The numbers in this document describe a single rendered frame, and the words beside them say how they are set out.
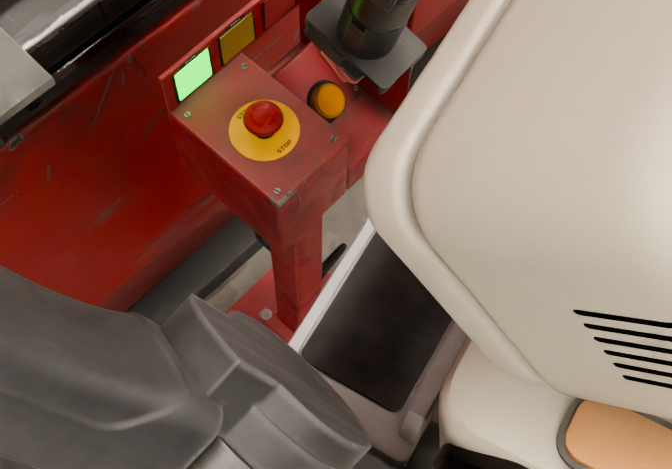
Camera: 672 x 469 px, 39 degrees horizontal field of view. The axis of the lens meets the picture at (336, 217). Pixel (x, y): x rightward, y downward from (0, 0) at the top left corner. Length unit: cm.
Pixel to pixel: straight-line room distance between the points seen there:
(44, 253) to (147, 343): 90
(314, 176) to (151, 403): 67
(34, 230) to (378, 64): 48
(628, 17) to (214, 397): 19
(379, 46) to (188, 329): 57
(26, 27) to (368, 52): 33
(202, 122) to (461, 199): 68
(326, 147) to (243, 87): 11
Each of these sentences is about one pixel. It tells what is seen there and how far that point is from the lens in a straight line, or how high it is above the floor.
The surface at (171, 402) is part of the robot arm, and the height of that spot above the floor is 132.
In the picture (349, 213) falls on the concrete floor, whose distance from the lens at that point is 180.
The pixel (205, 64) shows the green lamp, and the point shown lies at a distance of 99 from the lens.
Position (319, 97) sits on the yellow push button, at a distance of 106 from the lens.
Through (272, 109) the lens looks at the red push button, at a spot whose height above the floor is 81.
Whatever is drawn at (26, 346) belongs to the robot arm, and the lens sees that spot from 28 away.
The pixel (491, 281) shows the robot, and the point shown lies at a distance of 35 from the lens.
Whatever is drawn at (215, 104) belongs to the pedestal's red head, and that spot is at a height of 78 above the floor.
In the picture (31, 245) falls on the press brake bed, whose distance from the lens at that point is 120.
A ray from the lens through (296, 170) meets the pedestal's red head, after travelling 96.
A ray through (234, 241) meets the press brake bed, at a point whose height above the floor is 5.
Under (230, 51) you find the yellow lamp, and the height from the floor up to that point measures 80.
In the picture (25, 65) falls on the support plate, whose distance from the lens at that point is 79.
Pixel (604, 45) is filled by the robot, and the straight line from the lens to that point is 33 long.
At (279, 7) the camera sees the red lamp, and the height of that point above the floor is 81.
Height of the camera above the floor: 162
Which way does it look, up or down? 64 degrees down
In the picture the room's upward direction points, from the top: 2 degrees clockwise
